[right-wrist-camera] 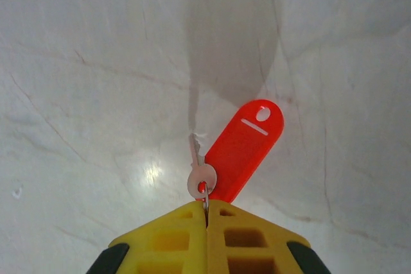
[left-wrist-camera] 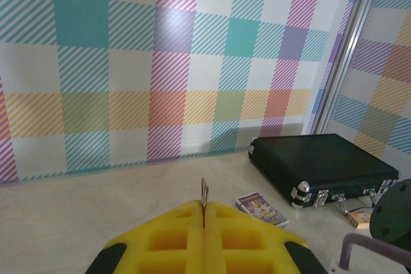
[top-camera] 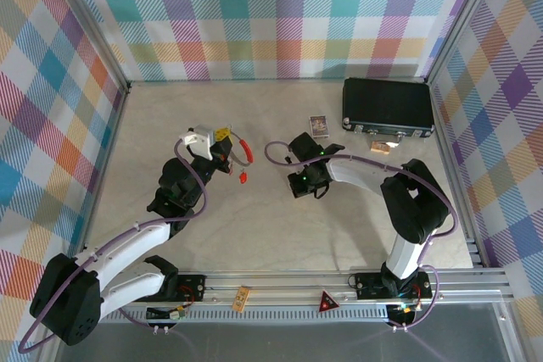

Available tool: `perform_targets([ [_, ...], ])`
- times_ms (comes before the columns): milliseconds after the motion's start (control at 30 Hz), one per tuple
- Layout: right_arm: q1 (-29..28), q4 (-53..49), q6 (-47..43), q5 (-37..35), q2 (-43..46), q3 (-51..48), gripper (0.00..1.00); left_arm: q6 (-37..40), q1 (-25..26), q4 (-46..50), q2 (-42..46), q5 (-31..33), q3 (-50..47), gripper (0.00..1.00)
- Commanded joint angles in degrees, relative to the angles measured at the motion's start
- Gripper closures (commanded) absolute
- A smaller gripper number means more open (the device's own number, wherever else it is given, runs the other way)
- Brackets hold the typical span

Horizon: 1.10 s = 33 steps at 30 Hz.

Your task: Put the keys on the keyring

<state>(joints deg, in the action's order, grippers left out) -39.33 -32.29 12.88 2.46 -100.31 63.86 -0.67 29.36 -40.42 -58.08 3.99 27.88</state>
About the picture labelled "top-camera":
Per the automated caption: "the connector board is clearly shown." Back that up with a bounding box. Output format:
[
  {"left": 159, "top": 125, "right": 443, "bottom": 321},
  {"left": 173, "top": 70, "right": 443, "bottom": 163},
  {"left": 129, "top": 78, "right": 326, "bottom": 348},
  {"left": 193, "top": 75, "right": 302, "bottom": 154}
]
[
  {"left": 386, "top": 301, "right": 421, "bottom": 324},
  {"left": 146, "top": 303, "right": 190, "bottom": 323}
]

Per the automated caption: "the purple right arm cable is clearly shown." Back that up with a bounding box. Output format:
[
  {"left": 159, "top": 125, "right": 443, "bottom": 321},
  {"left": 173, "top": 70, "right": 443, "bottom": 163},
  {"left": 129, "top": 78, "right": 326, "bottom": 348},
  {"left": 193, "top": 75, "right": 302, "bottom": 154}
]
[{"left": 265, "top": 140, "right": 459, "bottom": 325}]

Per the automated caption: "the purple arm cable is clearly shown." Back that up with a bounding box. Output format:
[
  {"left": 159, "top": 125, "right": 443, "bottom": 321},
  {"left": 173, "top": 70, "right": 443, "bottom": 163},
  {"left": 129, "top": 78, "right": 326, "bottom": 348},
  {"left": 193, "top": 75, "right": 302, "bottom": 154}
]
[
  {"left": 19, "top": 141, "right": 211, "bottom": 357},
  {"left": 265, "top": 140, "right": 459, "bottom": 325}
]

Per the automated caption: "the left connector board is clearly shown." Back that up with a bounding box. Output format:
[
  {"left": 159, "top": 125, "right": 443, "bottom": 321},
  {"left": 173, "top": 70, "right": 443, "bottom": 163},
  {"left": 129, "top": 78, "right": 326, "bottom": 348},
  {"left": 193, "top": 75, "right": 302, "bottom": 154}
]
[{"left": 146, "top": 303, "right": 190, "bottom": 323}]

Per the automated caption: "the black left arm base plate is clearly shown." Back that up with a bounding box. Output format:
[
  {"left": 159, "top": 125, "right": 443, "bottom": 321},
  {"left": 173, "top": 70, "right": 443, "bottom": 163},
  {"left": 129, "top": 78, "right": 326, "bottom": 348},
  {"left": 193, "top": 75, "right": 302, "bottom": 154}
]
[{"left": 176, "top": 275, "right": 208, "bottom": 302}]

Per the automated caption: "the red triangle warning sticker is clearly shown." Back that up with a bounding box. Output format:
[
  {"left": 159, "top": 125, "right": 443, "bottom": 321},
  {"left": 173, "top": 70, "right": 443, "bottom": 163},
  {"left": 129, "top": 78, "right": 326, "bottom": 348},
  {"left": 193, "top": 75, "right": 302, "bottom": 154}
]
[{"left": 318, "top": 289, "right": 340, "bottom": 315}]

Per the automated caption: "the orange label sticker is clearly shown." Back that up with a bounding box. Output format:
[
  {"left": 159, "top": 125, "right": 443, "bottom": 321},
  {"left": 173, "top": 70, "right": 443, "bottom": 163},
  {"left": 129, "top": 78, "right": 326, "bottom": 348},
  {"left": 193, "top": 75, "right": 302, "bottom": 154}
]
[{"left": 231, "top": 287, "right": 251, "bottom": 314}]

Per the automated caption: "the black hard case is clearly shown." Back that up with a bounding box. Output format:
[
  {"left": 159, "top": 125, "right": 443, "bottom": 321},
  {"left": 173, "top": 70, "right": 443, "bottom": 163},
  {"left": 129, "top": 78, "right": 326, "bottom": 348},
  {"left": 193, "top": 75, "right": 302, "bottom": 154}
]
[{"left": 341, "top": 77, "right": 436, "bottom": 139}]

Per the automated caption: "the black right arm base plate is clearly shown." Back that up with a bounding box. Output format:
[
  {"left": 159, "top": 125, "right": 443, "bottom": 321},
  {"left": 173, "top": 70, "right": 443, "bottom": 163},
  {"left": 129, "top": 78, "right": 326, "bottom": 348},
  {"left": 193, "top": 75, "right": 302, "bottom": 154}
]
[{"left": 354, "top": 271, "right": 434, "bottom": 300}]

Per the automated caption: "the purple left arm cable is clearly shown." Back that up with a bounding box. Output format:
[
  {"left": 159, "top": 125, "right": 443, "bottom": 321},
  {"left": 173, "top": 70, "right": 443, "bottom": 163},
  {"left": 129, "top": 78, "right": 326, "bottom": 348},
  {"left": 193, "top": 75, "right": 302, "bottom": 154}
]
[{"left": 19, "top": 141, "right": 211, "bottom": 357}]

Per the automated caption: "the aluminium corner post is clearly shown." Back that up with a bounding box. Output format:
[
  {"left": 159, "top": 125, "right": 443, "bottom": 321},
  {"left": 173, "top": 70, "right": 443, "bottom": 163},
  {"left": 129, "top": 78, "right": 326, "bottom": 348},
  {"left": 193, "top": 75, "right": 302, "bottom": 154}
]
[
  {"left": 423, "top": 0, "right": 508, "bottom": 86},
  {"left": 42, "top": 0, "right": 132, "bottom": 94}
]

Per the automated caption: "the small printed card box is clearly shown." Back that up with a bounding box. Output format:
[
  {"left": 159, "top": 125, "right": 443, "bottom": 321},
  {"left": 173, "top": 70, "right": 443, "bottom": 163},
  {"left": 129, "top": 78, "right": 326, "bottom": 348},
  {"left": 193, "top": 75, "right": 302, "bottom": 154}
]
[{"left": 308, "top": 114, "right": 330, "bottom": 139}]

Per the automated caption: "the right connector board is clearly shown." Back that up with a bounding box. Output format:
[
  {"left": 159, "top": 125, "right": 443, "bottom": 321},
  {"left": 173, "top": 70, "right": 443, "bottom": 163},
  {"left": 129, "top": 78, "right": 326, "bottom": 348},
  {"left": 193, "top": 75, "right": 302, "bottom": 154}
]
[{"left": 386, "top": 301, "right": 421, "bottom": 324}]

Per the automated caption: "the grey slotted cable duct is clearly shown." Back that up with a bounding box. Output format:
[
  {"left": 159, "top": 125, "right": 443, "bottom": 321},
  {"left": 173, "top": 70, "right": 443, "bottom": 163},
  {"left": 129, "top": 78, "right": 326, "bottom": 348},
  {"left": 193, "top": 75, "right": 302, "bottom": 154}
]
[{"left": 70, "top": 309, "right": 391, "bottom": 326}]

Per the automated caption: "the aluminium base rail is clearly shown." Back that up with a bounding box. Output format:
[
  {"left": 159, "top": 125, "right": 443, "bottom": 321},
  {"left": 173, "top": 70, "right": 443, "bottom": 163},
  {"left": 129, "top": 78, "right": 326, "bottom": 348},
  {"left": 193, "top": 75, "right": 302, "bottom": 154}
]
[{"left": 46, "top": 270, "right": 517, "bottom": 323}]

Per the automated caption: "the aluminium side rail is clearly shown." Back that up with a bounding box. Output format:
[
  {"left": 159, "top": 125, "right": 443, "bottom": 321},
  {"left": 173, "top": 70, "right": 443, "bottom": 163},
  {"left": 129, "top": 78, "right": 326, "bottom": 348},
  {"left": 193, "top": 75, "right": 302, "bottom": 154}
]
[
  {"left": 78, "top": 84, "right": 132, "bottom": 253},
  {"left": 428, "top": 81, "right": 489, "bottom": 270}
]

